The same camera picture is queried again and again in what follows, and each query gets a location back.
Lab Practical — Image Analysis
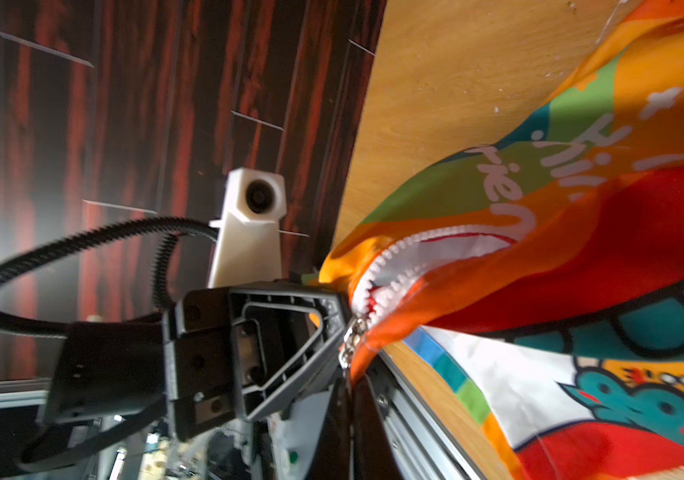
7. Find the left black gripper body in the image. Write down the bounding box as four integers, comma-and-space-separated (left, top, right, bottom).
40, 299, 243, 440

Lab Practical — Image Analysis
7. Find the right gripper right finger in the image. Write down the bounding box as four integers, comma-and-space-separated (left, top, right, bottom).
352, 377, 403, 480

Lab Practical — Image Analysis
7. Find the colourful rainbow kids jacket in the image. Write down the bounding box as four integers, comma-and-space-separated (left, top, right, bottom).
318, 1, 684, 479

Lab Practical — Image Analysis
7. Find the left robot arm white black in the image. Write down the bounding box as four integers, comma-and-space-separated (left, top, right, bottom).
18, 282, 352, 473

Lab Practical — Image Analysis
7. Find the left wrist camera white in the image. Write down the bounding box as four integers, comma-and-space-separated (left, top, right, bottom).
208, 168, 287, 288

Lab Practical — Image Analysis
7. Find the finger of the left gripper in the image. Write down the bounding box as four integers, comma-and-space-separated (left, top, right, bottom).
228, 284, 352, 420

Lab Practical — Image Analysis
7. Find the aluminium front rail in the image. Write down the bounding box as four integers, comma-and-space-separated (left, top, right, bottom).
0, 358, 484, 479

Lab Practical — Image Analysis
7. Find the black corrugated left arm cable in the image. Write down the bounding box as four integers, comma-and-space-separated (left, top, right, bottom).
0, 215, 220, 337

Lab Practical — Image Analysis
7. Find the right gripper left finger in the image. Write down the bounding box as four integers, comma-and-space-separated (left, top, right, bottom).
306, 377, 354, 480

